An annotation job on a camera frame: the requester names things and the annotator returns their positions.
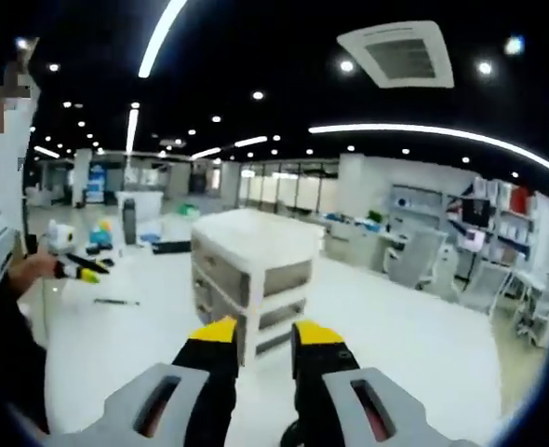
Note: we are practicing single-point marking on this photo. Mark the ceiling air conditioner vent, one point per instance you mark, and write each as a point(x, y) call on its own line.
point(395, 53)

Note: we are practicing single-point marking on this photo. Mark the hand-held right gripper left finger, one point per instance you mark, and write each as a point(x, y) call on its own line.
point(135, 410)

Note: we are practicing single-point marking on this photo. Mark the white worn device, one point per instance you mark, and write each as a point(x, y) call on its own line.
point(4, 186)

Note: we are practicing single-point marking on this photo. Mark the thin black pen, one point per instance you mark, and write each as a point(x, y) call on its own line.
point(116, 302)

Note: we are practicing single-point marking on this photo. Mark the person's left hand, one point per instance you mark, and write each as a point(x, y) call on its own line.
point(30, 274)

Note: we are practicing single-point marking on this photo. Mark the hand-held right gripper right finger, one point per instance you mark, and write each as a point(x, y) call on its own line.
point(395, 410)

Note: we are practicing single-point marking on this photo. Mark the white drawer organizer brown drawers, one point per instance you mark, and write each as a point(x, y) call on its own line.
point(256, 261)

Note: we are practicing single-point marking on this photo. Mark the red storage box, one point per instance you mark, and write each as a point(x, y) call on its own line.
point(522, 199)

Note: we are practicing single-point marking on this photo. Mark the black flat mat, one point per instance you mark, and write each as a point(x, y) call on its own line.
point(172, 247)

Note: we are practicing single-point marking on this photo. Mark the grey bottle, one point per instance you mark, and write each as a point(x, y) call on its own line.
point(129, 223)

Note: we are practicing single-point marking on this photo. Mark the teal yellow object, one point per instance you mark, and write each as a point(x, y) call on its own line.
point(101, 235)

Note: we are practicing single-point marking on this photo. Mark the curved ceiling light strip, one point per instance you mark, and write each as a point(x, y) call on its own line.
point(160, 42)
point(442, 132)

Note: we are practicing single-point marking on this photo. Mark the white desk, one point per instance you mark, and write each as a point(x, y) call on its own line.
point(139, 349)

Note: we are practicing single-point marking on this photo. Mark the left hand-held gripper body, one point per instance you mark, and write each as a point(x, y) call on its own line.
point(62, 237)

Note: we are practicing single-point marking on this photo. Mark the person's black shirt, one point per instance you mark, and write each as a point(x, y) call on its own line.
point(4, 363)

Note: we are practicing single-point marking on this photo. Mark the white wall shelf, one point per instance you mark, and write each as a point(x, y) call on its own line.
point(488, 223)

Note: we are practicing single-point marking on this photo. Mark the small green object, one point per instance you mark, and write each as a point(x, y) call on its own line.
point(187, 209)

